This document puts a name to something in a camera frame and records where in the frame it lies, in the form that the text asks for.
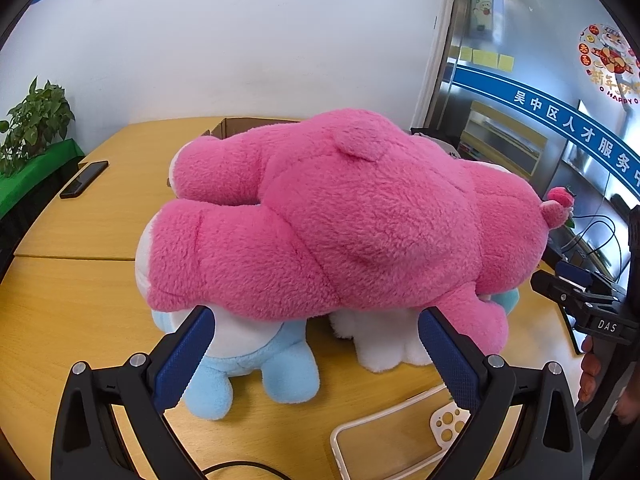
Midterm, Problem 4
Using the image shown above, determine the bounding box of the pink plush bear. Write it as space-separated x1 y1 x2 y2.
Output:
148 108 576 356

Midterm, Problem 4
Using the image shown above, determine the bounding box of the blue glass banner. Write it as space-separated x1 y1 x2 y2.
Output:
450 62 640 196

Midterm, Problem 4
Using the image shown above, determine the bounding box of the cardboard box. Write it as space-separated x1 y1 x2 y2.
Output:
165 116 302 188

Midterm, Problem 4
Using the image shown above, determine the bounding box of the cartoon poster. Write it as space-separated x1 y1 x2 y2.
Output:
469 0 507 42

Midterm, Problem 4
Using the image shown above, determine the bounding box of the green potted plant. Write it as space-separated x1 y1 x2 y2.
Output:
0 76 76 178

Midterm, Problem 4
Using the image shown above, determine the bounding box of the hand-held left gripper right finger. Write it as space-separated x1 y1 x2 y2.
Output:
418 306 585 480

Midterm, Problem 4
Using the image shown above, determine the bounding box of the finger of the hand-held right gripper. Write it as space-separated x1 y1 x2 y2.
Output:
556 259 597 289
531 270 587 312

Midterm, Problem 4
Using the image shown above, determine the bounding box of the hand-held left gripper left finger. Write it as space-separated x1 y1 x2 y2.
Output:
51 305 216 480

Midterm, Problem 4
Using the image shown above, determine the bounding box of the black cable bundle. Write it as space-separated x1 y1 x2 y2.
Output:
564 214 632 282

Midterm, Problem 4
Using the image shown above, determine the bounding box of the pink pig plush toy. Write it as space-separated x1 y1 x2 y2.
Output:
481 287 519 319

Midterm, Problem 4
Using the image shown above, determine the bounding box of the clear phone case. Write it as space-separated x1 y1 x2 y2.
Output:
330 382 473 478

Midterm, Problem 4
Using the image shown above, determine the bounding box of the thin black cable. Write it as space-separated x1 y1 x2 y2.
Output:
200 464 282 480

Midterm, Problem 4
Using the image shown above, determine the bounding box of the person's right hand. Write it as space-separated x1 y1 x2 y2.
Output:
578 335 606 406

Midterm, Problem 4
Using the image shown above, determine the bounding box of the white plush toy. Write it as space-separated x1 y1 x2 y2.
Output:
327 307 436 373

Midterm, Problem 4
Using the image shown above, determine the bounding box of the light blue plush toy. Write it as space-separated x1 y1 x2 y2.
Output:
134 217 321 420

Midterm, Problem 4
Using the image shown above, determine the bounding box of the yellow shelf behind glass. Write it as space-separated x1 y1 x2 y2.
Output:
459 100 547 182

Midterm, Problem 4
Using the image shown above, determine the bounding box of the green cloth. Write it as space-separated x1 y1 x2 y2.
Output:
0 139 86 221

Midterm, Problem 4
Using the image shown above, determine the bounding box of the black smartphone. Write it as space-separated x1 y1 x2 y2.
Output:
59 160 110 200

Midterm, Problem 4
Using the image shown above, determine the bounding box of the round festive window sticker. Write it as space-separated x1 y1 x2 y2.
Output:
579 22 640 107

